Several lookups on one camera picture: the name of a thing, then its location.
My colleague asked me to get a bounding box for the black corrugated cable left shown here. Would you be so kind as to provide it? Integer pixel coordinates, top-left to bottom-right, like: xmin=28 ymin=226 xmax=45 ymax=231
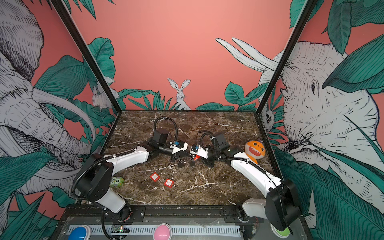
xmin=153 ymin=116 xmax=179 ymax=143

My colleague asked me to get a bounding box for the green push button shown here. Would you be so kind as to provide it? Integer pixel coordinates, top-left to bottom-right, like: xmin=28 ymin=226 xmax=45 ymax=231
xmin=270 ymin=224 xmax=291 ymax=239

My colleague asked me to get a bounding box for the black corner frame post left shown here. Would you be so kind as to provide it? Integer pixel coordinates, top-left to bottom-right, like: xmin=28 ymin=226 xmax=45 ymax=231
xmin=51 ymin=0 xmax=122 ymax=114

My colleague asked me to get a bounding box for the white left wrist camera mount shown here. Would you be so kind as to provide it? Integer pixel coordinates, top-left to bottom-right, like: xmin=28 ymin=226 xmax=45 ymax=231
xmin=171 ymin=141 xmax=188 ymax=154

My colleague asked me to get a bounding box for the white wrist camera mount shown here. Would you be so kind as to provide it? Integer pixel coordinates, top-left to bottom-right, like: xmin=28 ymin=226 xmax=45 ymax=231
xmin=190 ymin=145 xmax=208 ymax=159
xmin=171 ymin=141 xmax=188 ymax=154

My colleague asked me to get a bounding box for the black corrugated cable right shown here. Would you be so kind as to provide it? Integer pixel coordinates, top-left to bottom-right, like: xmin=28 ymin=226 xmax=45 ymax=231
xmin=196 ymin=130 xmax=215 ymax=151

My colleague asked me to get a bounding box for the black corrugated cable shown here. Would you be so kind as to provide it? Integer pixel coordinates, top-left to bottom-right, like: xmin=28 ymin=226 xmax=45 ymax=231
xmin=196 ymin=130 xmax=215 ymax=151
xmin=153 ymin=116 xmax=179 ymax=143

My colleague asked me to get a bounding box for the black corner frame post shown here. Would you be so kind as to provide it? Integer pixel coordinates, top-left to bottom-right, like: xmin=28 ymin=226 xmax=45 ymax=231
xmin=256 ymin=0 xmax=317 ymax=116
xmin=51 ymin=0 xmax=122 ymax=114

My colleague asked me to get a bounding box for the black corner frame post right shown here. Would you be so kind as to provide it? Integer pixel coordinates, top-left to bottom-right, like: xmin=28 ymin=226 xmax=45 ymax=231
xmin=256 ymin=0 xmax=317 ymax=116

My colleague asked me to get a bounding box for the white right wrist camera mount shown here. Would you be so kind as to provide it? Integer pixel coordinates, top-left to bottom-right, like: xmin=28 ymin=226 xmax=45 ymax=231
xmin=190 ymin=145 xmax=208 ymax=159

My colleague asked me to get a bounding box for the white slotted cable duct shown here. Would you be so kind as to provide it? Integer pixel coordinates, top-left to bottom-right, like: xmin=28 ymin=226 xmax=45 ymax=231
xmin=105 ymin=225 xmax=242 ymax=237

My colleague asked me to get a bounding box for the blue push button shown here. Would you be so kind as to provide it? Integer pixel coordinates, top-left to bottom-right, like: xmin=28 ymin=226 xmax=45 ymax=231
xmin=68 ymin=225 xmax=92 ymax=240

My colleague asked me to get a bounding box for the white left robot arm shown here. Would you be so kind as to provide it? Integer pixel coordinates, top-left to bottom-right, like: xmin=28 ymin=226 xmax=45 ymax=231
xmin=71 ymin=129 xmax=190 ymax=221

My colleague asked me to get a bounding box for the pink push button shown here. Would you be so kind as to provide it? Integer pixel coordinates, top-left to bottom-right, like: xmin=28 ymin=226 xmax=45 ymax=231
xmin=153 ymin=223 xmax=172 ymax=240

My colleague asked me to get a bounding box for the orange shark plush toy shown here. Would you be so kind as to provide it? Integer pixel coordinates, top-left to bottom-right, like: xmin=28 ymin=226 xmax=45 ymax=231
xmin=245 ymin=141 xmax=266 ymax=164

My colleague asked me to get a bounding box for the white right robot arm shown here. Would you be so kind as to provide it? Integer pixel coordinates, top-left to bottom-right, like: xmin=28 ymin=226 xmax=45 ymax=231
xmin=191 ymin=133 xmax=302 ymax=232

